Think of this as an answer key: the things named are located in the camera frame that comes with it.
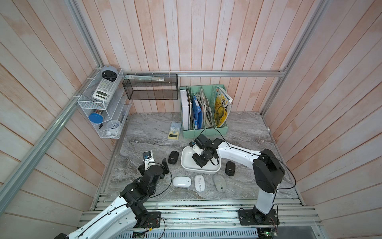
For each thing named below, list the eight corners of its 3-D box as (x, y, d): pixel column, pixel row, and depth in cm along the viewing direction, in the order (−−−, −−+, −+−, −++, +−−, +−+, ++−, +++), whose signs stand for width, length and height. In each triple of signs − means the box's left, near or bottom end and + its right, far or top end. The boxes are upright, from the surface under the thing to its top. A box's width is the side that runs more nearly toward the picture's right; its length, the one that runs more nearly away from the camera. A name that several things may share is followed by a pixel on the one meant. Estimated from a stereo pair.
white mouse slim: (194, 191, 84) (195, 190, 82) (194, 176, 89) (194, 175, 87) (205, 191, 84) (205, 190, 82) (204, 176, 89) (204, 175, 88)
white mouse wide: (172, 186, 86) (172, 185, 84) (173, 178, 89) (172, 176, 87) (191, 186, 86) (191, 185, 84) (191, 178, 89) (191, 176, 87)
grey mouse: (214, 191, 84) (215, 190, 81) (212, 176, 90) (213, 174, 87) (226, 191, 84) (227, 190, 81) (223, 176, 90) (224, 174, 87)
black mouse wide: (224, 174, 91) (225, 172, 88) (225, 162, 96) (226, 160, 93) (233, 176, 90) (234, 174, 87) (233, 164, 95) (235, 161, 93)
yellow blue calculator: (167, 139, 108) (167, 137, 106) (171, 123, 118) (170, 121, 116) (179, 139, 107) (178, 138, 106) (181, 124, 117) (181, 122, 115)
